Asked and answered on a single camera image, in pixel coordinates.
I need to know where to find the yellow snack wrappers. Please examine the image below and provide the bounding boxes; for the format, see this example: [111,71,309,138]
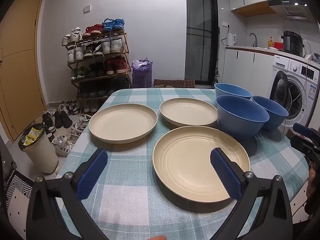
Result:
[26,127,43,145]

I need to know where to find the black framed glass door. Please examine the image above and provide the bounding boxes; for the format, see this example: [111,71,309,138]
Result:
[184,0,220,85]

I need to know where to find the white washing machine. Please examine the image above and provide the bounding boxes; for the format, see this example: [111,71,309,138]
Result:
[269,54,320,128]

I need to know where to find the cream round plate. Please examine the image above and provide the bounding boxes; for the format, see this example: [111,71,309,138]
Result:
[159,97,218,127]
[152,126,251,203]
[89,104,158,144]

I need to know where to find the rows of shelved shoes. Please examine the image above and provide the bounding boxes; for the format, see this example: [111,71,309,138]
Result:
[62,18,130,113]

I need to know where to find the white electric kettle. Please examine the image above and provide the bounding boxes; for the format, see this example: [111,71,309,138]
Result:
[226,33,237,47]

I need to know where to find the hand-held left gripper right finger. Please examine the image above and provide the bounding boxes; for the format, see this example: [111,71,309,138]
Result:
[210,148,293,240]

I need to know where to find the black pressure cooker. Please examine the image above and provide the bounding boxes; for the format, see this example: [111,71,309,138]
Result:
[281,31,304,57]

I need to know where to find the scattered group of sneakers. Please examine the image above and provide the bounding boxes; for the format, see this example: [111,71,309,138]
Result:
[41,100,93,157]

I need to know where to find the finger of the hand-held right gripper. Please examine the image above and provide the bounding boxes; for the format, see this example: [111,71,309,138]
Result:
[293,123,313,137]
[290,138,310,155]

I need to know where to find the teal checked tablecloth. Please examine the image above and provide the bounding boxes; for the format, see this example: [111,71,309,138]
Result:
[59,88,309,240]

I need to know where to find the white kitchen base cabinets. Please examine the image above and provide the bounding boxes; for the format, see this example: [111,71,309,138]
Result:
[221,45,275,98]

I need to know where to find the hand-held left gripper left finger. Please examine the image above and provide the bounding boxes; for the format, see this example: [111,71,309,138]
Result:
[26,148,108,240]

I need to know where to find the wooden shoe rack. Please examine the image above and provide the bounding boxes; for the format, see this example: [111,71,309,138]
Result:
[67,30,132,108]

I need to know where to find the steel range hood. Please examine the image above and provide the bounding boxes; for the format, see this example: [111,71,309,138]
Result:
[269,0,315,22]

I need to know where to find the blue bowl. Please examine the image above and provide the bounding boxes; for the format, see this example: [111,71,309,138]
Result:
[214,82,253,100]
[215,95,270,140]
[251,95,289,131]

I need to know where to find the purple plastic bag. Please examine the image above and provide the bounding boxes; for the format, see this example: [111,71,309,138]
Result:
[132,59,153,88]

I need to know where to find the cream trash bin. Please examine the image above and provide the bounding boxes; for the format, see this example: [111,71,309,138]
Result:
[19,124,59,174]

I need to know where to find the black and white rug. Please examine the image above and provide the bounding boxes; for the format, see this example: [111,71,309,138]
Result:
[5,172,34,230]

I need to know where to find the patterned cardboard box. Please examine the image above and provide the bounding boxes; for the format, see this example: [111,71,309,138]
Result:
[154,79,195,88]

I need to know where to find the grey suitcase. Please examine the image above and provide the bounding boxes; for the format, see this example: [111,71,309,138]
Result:
[0,140,18,188]

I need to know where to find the wooden door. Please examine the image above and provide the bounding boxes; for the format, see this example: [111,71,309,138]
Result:
[0,0,47,142]

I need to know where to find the person's right hand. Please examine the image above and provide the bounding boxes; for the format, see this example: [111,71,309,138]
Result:
[306,166,320,205]

